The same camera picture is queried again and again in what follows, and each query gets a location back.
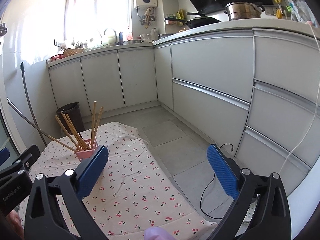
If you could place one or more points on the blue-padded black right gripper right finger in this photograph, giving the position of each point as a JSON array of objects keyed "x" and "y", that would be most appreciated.
[{"x": 271, "y": 219}]

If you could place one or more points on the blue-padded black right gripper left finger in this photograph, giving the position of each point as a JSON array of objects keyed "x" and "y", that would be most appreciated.
[{"x": 44, "y": 218}]

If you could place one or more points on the white kitchen cabinets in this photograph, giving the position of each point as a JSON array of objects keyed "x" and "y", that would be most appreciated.
[{"x": 256, "y": 88}]

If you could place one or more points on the kitchen faucet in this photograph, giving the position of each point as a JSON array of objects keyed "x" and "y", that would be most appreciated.
[{"x": 109, "y": 37}]

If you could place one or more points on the white power strip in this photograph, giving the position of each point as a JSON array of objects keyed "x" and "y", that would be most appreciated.
[{"x": 250, "y": 212}]

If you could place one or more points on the wooden chopstick leaning from holder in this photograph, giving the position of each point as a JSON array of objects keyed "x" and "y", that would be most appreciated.
[{"x": 61, "y": 143}]

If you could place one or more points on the pink perforated utensil holder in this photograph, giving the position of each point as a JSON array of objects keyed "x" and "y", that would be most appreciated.
[{"x": 85, "y": 154}]

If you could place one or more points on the cherry print tablecloth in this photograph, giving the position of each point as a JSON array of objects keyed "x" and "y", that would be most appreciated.
[{"x": 133, "y": 194}]

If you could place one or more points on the black trash bin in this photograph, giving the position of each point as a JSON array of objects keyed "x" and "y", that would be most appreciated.
[{"x": 73, "y": 111}]

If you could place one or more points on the wooden chopstick upright in holder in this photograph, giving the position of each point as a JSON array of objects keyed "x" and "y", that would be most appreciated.
[{"x": 93, "y": 123}]

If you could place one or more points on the wicker basket on counter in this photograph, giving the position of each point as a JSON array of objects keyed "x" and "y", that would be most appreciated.
[{"x": 72, "y": 51}]

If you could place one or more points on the black wok pan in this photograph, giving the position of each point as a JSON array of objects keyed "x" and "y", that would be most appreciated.
[{"x": 199, "y": 21}]

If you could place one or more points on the steel stock pot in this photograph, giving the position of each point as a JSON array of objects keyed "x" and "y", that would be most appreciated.
[{"x": 243, "y": 10}]

